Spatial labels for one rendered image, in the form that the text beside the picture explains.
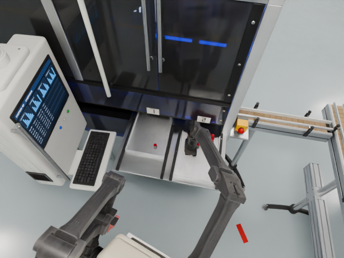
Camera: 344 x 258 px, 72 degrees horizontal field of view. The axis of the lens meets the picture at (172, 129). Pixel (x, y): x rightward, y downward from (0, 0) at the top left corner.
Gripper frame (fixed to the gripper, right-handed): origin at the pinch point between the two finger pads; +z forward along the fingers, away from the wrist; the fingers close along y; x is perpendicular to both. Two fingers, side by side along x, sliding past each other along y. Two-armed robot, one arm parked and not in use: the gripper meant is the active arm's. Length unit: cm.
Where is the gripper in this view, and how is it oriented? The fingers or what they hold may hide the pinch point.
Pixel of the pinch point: (189, 154)
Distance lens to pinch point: 143.4
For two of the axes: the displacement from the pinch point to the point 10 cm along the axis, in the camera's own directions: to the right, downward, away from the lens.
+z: -0.6, 5.7, 8.2
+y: 0.6, -8.2, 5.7
